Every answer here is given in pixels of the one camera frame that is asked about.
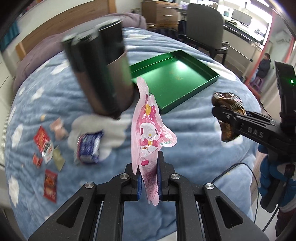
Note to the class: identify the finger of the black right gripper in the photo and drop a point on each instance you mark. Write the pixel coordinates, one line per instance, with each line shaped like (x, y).
(259, 128)

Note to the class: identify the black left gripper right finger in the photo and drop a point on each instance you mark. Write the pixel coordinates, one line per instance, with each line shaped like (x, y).
(203, 212)

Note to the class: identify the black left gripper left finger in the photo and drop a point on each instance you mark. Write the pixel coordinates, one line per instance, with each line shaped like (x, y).
(94, 212)

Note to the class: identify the brown gold oat snack bag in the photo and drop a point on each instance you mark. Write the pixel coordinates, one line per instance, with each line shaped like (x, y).
(226, 106)

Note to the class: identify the red chili snack packet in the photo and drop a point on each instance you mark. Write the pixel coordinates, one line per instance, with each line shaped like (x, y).
(50, 185)

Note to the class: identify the blue white cookie packet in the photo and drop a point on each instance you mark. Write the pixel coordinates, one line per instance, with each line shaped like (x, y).
(87, 148)

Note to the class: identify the olive gold sachet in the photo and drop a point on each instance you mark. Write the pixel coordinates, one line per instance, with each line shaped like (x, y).
(58, 159)

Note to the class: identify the small red snack packet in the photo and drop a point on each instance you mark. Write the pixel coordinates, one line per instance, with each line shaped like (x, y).
(37, 161)

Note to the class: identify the pink sausage snack packet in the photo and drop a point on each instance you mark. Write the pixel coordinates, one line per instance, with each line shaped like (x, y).
(58, 128)

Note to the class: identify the pink cartoon bunny snack bag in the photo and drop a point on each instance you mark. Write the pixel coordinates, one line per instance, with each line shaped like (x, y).
(148, 136)

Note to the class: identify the red white snack packet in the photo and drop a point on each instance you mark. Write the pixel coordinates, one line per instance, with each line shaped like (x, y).
(47, 151)

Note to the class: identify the blue gloved right hand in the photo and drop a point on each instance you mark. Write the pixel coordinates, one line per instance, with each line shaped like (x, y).
(277, 180)

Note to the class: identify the purple plastic stool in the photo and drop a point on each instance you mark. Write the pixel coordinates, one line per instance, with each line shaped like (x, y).
(257, 83)

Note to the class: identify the person in dark jacket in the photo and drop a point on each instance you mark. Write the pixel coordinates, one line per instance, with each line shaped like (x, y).
(264, 66)

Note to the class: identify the blue cloud pattern blanket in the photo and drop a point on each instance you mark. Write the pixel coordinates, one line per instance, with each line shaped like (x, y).
(52, 92)

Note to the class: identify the white desk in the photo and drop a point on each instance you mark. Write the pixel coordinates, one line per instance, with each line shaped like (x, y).
(243, 48)

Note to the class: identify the green tray box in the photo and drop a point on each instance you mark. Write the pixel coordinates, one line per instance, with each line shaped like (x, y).
(173, 78)

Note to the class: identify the computer monitor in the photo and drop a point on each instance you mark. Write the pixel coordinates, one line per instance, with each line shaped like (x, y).
(241, 17)

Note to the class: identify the grey black chair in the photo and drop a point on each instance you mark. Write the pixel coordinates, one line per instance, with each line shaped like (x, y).
(204, 29)

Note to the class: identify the black and brown thermos bottle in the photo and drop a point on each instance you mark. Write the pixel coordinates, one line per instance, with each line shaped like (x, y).
(97, 55)

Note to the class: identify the wooden drawer cabinet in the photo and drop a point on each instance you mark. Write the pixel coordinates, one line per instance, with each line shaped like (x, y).
(161, 14)

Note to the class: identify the purple duvet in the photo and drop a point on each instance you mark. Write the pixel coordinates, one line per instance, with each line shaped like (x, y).
(50, 46)

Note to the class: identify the wooden headboard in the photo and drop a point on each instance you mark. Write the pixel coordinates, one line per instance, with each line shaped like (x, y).
(64, 21)

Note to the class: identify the teal curtain left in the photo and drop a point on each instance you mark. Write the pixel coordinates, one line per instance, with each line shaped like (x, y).
(10, 35)

